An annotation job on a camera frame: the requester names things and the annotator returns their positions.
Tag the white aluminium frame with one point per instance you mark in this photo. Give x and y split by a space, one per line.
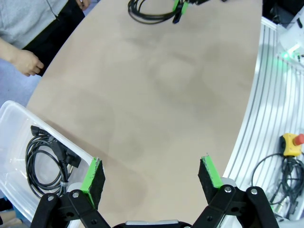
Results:
261 107

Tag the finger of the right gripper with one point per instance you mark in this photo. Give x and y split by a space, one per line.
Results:
176 4
184 7

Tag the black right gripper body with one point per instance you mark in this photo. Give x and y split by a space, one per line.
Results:
197 2

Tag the person right forearm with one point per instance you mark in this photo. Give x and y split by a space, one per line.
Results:
7 50

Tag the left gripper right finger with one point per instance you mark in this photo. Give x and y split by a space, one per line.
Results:
237 209

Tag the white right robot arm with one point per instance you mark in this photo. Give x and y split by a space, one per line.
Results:
292 35

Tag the clear plastic storage container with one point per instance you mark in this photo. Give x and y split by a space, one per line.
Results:
14 114

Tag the yellow emergency stop button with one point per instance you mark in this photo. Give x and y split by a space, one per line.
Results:
288 145

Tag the person right hand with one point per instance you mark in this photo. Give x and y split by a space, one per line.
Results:
28 63

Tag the person left hand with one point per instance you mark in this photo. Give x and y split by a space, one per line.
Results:
85 2

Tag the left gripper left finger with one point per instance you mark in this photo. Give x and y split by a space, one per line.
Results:
71 211

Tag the person in grey hoodie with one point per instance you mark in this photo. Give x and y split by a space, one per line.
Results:
23 19

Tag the person in grey shirt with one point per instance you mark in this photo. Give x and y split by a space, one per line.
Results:
54 35

